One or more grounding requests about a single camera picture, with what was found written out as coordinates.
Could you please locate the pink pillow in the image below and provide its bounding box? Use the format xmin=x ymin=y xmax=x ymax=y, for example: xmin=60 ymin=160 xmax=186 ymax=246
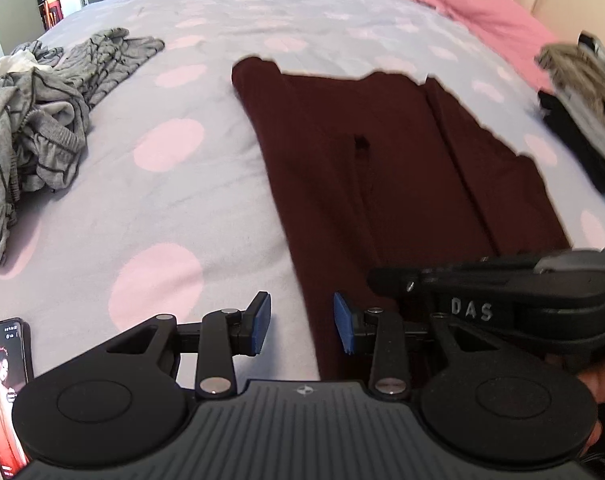
xmin=412 ymin=0 xmax=557 ymax=91

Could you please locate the grey striped garment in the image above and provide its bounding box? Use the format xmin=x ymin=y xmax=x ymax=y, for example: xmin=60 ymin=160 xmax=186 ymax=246
xmin=0 ymin=27 xmax=165 ymax=266

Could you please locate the grey sweater on pile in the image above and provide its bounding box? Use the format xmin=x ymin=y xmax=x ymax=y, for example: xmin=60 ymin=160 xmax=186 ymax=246
xmin=578 ymin=32 xmax=605 ymax=63

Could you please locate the person's right hand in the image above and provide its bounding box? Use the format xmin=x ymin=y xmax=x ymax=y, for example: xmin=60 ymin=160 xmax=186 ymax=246
xmin=573 ymin=351 xmax=605 ymax=461

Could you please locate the smartphone with lit screen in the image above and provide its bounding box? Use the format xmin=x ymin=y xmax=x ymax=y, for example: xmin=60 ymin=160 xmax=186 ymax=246
xmin=0 ymin=318 xmax=32 ymax=479

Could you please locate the white pink-dotted bed sheet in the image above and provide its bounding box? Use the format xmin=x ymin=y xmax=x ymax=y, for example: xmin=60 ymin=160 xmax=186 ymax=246
xmin=0 ymin=0 xmax=605 ymax=480

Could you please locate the black garment under pile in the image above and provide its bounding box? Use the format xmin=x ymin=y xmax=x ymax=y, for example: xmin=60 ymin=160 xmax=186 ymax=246
xmin=538 ymin=90 xmax=605 ymax=194

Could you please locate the dark red long-sleeve shirt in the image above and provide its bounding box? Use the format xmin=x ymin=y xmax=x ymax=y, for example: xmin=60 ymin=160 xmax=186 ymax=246
xmin=232 ymin=56 xmax=569 ymax=379

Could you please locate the white folded garment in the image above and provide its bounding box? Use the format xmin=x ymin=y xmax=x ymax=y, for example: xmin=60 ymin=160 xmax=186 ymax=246
xmin=555 ymin=88 xmax=605 ymax=159

